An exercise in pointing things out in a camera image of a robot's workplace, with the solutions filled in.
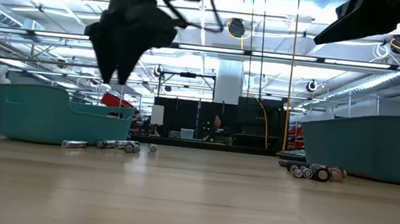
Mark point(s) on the blue-grey plastic bin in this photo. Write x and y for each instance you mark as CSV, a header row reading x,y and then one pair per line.
x,y
364,148

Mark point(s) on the red storage bins rack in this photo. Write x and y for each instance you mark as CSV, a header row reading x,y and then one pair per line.
x,y
115,101
296,136

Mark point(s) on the long light strip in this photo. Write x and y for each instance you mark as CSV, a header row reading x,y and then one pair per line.
x,y
227,51

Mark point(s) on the black metal gantry frame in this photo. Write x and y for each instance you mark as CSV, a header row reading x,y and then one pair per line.
x,y
187,75

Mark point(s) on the black partition panel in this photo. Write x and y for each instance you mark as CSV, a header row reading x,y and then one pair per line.
x,y
185,114

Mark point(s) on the silver air duct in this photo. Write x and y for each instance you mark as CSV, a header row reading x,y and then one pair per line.
x,y
369,83

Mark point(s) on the white sign panel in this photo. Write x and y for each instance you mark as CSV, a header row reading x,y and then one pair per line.
x,y
157,115

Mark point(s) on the teal plastic bin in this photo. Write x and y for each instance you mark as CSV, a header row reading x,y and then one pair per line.
x,y
58,117

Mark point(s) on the black aluminium rig frame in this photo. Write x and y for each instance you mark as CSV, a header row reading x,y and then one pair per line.
x,y
200,145

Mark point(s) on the person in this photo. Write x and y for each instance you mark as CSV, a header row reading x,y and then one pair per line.
x,y
217,128

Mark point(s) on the white box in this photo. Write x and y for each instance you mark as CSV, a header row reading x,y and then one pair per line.
x,y
187,133

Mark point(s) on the black copper AA battery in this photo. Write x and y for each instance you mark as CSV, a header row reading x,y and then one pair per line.
x,y
292,168
307,172
295,164
321,174
337,174
298,172

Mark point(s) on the black cabinet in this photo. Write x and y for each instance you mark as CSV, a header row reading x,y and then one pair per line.
x,y
257,124

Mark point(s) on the grey metal crossbar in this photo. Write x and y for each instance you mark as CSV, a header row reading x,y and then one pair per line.
x,y
26,59

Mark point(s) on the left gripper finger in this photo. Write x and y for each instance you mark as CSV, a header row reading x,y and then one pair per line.
x,y
106,45
141,41

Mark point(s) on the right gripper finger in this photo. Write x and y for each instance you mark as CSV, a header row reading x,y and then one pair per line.
x,y
386,19
350,16

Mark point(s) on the white square pillar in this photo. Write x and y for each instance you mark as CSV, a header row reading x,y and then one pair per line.
x,y
228,82

